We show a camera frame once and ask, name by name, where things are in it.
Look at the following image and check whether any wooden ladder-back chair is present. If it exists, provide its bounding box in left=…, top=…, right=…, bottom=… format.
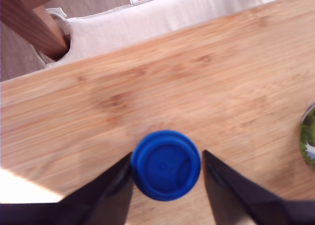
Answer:
left=0, top=0, right=77, bottom=61

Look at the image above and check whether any white chair seat cushion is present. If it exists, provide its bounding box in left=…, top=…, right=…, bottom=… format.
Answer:
left=36, top=0, right=283, bottom=69

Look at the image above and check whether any blue coffee capsule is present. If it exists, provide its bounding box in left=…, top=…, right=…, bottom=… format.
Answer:
left=130, top=129, right=202, bottom=201

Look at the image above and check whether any green cartoon print mug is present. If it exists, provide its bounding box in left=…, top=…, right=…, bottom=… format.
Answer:
left=299, top=103, right=315, bottom=173

